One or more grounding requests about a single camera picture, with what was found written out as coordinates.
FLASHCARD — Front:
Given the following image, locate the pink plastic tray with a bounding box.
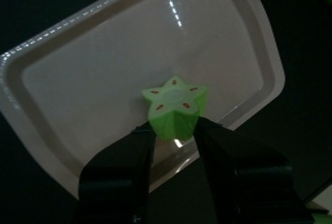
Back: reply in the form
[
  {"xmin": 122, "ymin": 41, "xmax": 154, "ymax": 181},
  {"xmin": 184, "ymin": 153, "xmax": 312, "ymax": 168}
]
[{"xmin": 0, "ymin": 0, "xmax": 287, "ymax": 201}]

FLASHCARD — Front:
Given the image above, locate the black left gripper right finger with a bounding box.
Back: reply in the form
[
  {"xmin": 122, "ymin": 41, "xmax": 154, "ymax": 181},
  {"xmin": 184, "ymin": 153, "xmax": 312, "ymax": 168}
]
[{"xmin": 192, "ymin": 115, "xmax": 316, "ymax": 224}]

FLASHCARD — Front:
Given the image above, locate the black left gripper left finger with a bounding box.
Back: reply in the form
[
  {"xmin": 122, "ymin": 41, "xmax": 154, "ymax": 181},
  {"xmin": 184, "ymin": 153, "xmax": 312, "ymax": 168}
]
[{"xmin": 74, "ymin": 121, "xmax": 157, "ymax": 224}]

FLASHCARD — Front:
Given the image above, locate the green starfruit toy piece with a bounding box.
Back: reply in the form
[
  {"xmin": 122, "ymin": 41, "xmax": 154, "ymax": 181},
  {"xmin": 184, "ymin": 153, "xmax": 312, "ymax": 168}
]
[{"xmin": 141, "ymin": 75, "xmax": 209, "ymax": 143}]

